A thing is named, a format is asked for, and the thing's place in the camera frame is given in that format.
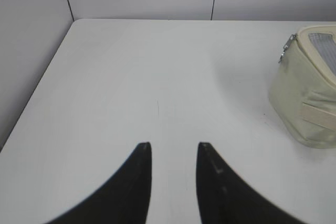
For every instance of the cream canvas zipper bag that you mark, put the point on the cream canvas zipper bag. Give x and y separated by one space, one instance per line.
303 90

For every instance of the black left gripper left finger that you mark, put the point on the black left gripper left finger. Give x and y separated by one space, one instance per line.
123 198

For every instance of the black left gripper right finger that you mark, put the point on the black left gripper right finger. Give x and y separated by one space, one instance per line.
223 197

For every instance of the silver metal zipper pull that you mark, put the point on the silver metal zipper pull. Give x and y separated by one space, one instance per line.
286 46

